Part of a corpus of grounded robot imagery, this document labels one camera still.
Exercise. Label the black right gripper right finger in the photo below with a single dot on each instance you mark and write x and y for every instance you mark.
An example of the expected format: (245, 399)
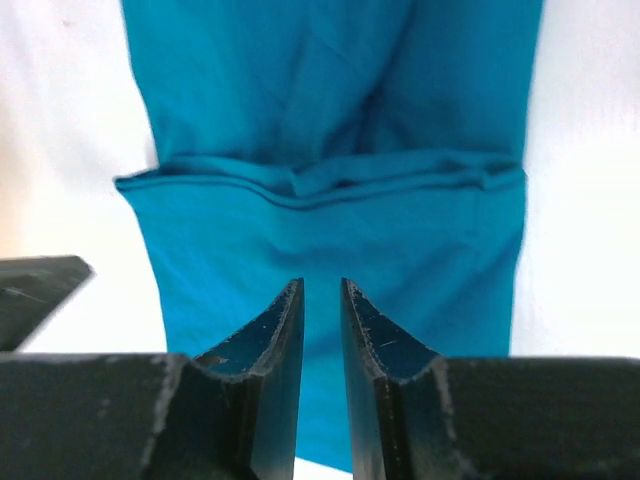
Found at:
(416, 414)

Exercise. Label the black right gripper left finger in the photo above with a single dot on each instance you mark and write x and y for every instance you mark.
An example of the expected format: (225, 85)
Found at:
(229, 413)

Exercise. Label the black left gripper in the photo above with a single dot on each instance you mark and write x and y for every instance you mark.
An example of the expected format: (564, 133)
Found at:
(31, 289)

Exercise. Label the teal t shirt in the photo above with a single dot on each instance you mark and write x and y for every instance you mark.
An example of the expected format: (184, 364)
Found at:
(378, 141)

